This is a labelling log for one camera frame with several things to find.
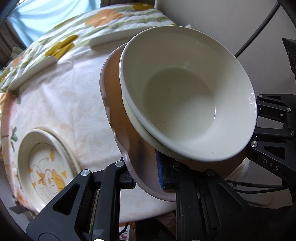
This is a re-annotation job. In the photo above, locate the duck pattern plate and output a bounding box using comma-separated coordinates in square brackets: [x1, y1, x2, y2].
[17, 125, 81, 213]

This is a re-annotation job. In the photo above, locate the pink handled baking dish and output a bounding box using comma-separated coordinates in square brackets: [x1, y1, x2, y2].
[99, 45, 250, 201]

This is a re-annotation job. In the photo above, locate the small white ribbed bowl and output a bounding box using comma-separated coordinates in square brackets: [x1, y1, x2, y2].
[119, 26, 257, 162]

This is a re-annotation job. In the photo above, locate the cream ceramic bowl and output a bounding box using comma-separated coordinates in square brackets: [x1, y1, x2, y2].
[121, 92, 187, 160]

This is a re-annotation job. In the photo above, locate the white floral tablecloth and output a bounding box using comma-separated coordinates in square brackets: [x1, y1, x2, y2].
[1, 40, 125, 210]

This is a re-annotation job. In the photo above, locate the white tray table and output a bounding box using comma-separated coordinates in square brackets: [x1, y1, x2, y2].
[7, 27, 153, 92]

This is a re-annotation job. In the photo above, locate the floral striped quilt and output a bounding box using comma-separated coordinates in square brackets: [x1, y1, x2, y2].
[1, 3, 174, 92]

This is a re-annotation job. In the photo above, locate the brown curtain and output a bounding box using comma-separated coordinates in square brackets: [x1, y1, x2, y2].
[0, 19, 26, 68]

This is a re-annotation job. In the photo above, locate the light blue window cloth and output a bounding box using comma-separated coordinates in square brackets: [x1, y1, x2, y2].
[8, 0, 101, 46]

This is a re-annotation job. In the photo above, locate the black cable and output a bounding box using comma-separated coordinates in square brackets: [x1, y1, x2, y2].
[234, 1, 280, 58]

